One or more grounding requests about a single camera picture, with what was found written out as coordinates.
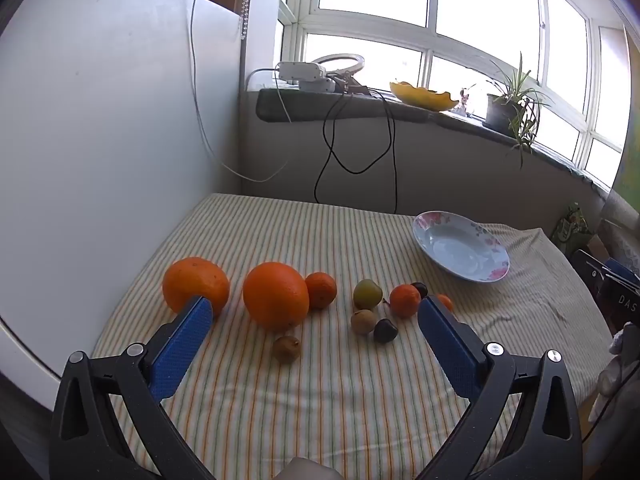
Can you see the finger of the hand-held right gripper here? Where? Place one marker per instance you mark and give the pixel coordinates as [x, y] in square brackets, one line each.
[620, 270]
[590, 272]

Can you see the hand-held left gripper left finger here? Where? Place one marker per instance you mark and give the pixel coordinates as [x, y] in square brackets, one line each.
[182, 345]

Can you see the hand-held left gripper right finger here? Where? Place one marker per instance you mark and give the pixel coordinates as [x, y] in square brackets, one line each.
[445, 345]

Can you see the small glossy orange kumquat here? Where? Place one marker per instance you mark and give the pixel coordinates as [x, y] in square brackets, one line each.
[445, 302]

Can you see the large bumpy orange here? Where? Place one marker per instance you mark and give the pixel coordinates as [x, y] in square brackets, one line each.
[192, 280]

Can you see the floral white plate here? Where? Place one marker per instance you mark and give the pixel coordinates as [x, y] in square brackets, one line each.
[450, 250]

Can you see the small brown kiwi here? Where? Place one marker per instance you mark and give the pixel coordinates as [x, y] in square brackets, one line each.
[363, 321]
[286, 350]

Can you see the large smooth orange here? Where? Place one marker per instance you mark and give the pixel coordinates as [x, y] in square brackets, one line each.
[275, 295]

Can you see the person's right hand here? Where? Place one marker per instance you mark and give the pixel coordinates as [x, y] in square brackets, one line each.
[617, 360]

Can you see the green patterned bag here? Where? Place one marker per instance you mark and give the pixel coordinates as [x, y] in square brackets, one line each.
[572, 227]

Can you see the small tangerine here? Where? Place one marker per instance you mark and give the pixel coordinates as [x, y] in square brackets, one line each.
[405, 301]

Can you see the dark plum back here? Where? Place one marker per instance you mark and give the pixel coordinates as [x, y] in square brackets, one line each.
[421, 288]

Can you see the dark plum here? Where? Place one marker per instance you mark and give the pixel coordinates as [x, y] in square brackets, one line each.
[385, 331]
[421, 288]

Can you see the dark plum front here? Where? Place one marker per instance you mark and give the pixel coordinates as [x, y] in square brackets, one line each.
[385, 331]

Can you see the small green-yellow pear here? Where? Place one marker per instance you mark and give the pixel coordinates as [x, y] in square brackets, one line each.
[367, 292]

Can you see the medium tangerine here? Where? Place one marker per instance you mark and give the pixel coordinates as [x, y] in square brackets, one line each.
[322, 290]

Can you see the striped tablecloth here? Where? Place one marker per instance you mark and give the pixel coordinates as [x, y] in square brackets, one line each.
[325, 410]

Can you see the potted spider plant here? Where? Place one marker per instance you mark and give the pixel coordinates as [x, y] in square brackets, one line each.
[500, 112]

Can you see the small figurine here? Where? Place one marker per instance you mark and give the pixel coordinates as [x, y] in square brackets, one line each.
[466, 102]

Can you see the white cabinet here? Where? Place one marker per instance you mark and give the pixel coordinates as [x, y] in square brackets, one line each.
[100, 135]

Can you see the yellow wavy bowl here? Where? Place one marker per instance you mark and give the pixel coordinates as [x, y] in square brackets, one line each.
[422, 97]

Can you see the white window frame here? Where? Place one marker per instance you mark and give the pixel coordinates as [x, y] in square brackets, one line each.
[430, 35]

